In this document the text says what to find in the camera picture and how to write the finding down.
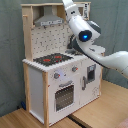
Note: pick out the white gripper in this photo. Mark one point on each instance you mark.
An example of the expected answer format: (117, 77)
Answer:
(71, 9)

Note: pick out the toy microwave with door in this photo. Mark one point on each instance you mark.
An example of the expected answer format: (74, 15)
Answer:
(83, 10)

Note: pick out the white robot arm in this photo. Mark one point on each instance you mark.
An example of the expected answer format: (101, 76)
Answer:
(86, 32)

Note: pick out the wooden toy kitchen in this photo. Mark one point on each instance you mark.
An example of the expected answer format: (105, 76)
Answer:
(40, 84)

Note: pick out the grey range hood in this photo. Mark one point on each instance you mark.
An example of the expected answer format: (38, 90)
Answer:
(48, 18)

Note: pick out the black toy faucet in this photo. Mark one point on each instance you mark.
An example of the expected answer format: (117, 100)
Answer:
(73, 43)

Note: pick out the grey toy sink basin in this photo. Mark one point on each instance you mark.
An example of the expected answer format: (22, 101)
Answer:
(74, 50)

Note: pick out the black stovetop red burners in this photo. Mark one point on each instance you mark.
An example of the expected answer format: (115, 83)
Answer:
(52, 59)

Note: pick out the right red stove knob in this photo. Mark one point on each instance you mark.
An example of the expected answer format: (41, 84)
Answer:
(74, 69)

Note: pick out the red stove knob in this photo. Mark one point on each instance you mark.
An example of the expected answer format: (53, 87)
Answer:
(56, 75)
(74, 69)

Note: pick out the white fridge door with dispenser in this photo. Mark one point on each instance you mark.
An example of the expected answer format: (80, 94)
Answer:
(90, 81)

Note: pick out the left red stove knob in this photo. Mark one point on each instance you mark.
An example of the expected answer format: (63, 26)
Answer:
(56, 75)

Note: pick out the oven door with handle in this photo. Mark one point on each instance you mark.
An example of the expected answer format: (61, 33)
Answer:
(64, 97)

